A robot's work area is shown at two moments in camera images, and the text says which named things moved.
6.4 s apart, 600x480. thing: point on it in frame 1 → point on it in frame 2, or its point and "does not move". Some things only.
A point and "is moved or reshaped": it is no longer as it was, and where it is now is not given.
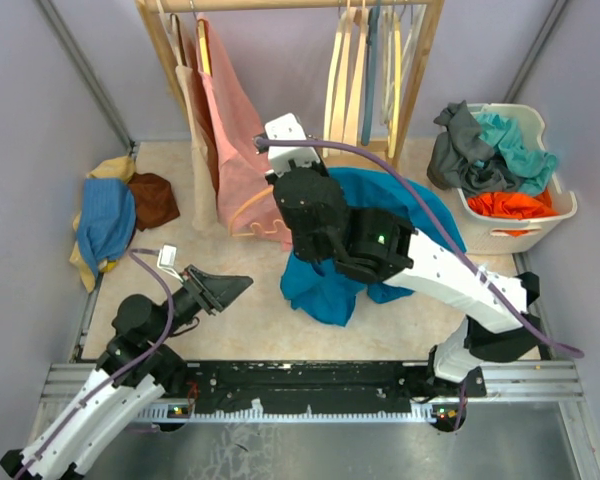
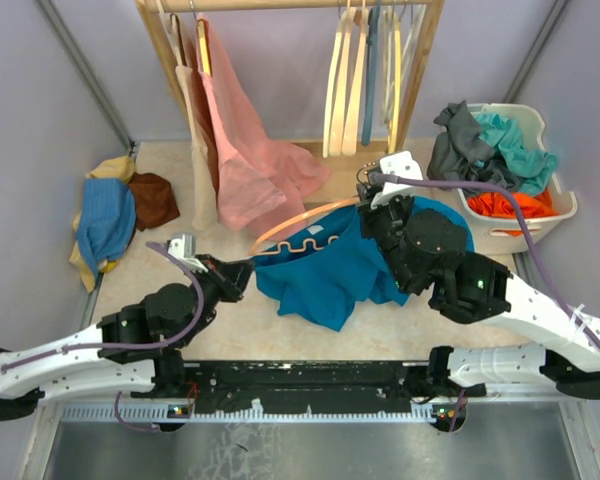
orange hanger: [256, 227] → [253, 252]
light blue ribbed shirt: [107, 220] does not move
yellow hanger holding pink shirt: [204, 53] does not move
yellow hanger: [392, 137] does not move
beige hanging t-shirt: [203, 180] does not move
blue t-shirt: [319, 288] is moved or reshaped
